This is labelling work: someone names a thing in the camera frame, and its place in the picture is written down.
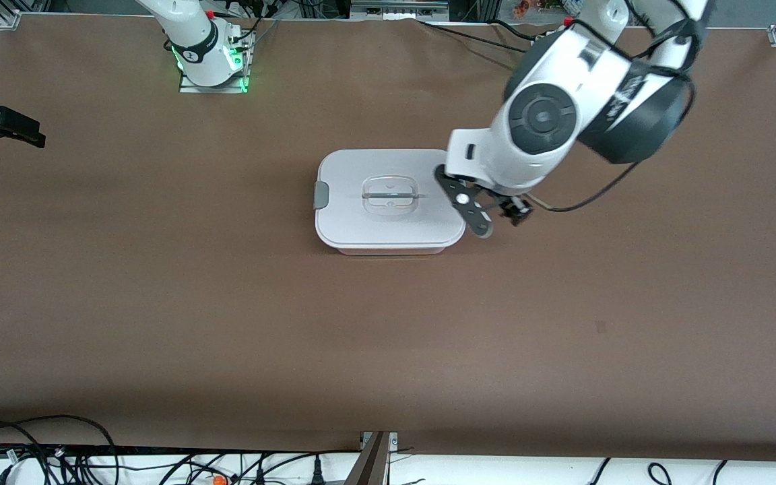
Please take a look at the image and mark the pink plastic storage box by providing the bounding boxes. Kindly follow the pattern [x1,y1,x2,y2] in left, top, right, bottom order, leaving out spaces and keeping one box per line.
[324,241,456,257]

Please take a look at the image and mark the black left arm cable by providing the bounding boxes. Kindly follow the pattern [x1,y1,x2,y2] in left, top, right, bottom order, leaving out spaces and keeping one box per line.
[529,13,699,213]

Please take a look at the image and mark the colourful background items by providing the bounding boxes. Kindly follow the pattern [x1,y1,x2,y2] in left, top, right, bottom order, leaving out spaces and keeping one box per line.
[513,0,564,18]

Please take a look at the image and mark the white box lid grey clips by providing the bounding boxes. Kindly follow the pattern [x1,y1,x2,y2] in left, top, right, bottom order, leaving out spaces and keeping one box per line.
[314,148,467,249]

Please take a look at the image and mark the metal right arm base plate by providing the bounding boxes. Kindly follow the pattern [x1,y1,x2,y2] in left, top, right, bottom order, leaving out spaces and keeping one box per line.
[179,30,255,94]

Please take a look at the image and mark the small metal bracket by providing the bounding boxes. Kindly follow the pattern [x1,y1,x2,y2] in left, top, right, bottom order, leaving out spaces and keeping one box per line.
[360,431,399,451]

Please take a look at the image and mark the black base cables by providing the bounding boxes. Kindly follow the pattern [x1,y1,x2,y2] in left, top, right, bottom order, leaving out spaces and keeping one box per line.
[223,10,281,51]

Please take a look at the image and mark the black cable on table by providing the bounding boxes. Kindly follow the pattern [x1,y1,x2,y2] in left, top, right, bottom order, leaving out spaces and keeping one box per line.
[417,19,544,68]

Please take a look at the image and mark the brown table cover cloth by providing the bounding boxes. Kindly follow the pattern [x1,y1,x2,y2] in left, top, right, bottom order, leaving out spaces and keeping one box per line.
[0,13,776,453]

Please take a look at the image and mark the black looping cable bundle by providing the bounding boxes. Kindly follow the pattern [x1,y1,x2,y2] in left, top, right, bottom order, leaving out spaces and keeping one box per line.
[0,414,119,485]

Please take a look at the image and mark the grey background device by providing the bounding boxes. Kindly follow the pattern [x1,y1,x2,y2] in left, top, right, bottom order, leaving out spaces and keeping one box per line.
[351,0,449,21]

